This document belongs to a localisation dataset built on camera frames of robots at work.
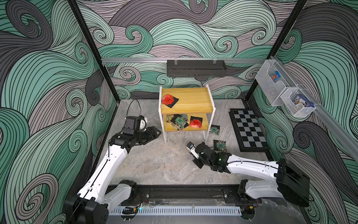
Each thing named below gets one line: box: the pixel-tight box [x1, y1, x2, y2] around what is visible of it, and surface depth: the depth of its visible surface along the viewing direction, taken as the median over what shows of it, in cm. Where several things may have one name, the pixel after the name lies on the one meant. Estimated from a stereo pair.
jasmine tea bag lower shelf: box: [166, 113, 190, 132], surface depth 87 cm
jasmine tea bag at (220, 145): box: [213, 139, 228, 152], surface depth 94 cm
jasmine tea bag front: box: [208, 124, 221, 136], surface depth 102 cm
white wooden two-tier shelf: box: [158, 84, 216, 144], surface depth 79 cm
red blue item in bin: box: [271, 70, 282, 82], surface depth 85 cm
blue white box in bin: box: [292, 94, 315, 108], surface depth 66 cm
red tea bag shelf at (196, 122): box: [189, 115, 203, 129], surface depth 87 cm
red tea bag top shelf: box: [161, 93, 179, 109], surface depth 76 cm
